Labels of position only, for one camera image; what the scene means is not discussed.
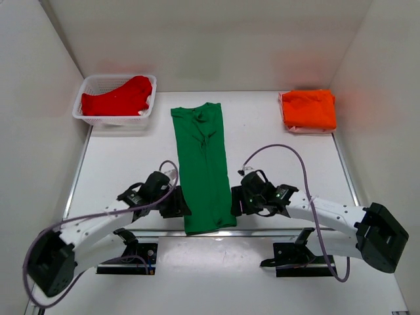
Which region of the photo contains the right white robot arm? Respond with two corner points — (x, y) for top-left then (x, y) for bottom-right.
(231, 170), (409, 274)

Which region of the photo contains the white plastic basket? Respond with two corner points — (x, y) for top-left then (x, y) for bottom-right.
(72, 74), (158, 129)

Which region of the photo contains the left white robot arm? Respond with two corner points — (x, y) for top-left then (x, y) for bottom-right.
(24, 169), (190, 298)

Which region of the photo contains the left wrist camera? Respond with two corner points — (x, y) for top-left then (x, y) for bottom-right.
(162, 169), (179, 186)

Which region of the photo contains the aluminium rail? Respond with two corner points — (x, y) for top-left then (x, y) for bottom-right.
(129, 228), (302, 238)

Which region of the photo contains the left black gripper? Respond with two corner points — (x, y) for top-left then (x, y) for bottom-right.
(153, 184), (192, 218)

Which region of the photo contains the red t shirt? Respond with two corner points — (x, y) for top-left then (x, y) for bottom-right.
(81, 75), (153, 116)

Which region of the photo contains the green t shirt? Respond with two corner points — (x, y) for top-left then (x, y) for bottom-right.
(171, 103), (237, 235)

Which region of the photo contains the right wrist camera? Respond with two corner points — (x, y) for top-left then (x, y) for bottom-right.
(238, 166), (255, 177)

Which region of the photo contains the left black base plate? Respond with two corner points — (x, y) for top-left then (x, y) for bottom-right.
(96, 242), (158, 276)

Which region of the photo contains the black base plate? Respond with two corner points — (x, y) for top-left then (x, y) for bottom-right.
(96, 242), (158, 276)
(260, 243), (332, 278)

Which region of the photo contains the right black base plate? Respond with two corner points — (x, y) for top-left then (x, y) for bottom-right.
(260, 243), (332, 278)

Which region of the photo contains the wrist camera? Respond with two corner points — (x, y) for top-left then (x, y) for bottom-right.
(162, 169), (179, 186)
(238, 166), (255, 177)

